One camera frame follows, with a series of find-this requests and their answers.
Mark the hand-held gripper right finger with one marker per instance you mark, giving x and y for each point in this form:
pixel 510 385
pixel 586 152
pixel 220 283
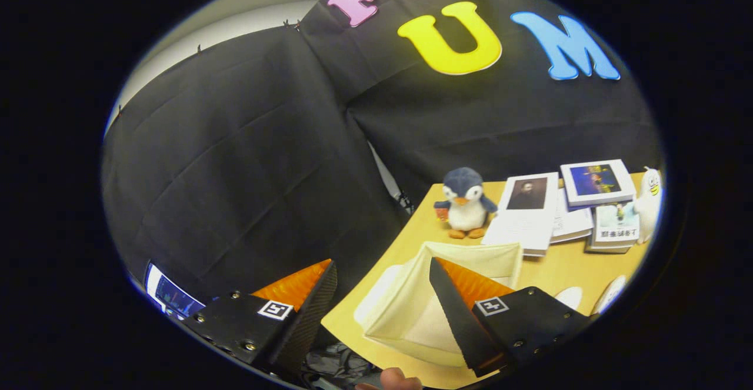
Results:
pixel 456 319

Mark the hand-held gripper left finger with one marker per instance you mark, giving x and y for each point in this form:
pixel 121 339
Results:
pixel 312 319

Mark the cream fabric storage box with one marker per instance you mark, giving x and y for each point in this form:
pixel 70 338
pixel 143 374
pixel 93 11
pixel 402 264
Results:
pixel 406 313

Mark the white canvas shoe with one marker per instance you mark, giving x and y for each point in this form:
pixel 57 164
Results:
pixel 569 297
pixel 609 293

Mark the blue penguin plush toy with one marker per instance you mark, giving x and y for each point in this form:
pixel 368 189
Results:
pixel 465 202

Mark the white book with portrait cover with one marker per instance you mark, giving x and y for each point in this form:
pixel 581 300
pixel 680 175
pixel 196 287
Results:
pixel 523 213

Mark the computer monitor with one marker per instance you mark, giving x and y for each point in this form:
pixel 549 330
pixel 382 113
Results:
pixel 173 296

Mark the plain white book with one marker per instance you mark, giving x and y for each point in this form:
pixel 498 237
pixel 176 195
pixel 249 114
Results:
pixel 573 222

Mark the black backdrop cloth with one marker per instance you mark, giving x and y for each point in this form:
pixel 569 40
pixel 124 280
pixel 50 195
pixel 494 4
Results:
pixel 235 172

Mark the book with pale green cover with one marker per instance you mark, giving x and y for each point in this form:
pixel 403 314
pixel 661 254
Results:
pixel 615 231

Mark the book with blue night cover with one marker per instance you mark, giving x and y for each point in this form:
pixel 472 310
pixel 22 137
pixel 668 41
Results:
pixel 597 181

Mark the white duck plush toy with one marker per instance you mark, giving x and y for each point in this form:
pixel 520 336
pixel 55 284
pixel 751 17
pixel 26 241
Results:
pixel 650 202

